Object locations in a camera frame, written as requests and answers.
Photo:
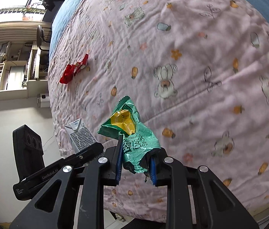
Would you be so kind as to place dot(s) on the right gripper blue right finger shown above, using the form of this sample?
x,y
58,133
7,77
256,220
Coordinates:
x,y
152,171

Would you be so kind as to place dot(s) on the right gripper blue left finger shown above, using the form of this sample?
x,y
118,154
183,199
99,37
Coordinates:
x,y
119,159

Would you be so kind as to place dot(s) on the green snack bag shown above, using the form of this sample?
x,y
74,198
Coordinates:
x,y
139,141

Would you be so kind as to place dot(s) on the white milk carton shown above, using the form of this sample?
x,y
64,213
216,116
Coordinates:
x,y
79,135

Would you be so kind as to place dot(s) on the white air purifier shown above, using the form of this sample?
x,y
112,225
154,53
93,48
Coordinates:
x,y
43,100

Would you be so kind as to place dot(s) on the red sock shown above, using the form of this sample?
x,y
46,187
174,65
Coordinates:
x,y
68,73

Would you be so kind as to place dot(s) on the white desk with shelves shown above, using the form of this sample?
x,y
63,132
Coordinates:
x,y
23,70

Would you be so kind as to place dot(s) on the red candy wrapper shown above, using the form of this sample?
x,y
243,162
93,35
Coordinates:
x,y
81,64

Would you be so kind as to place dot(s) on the pink bear-print quilt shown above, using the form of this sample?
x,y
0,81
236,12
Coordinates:
x,y
196,70

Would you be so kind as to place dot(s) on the dark desk chair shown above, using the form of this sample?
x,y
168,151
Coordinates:
x,y
42,42

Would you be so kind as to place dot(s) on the blue bed sheet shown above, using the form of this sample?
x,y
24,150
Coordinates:
x,y
60,22

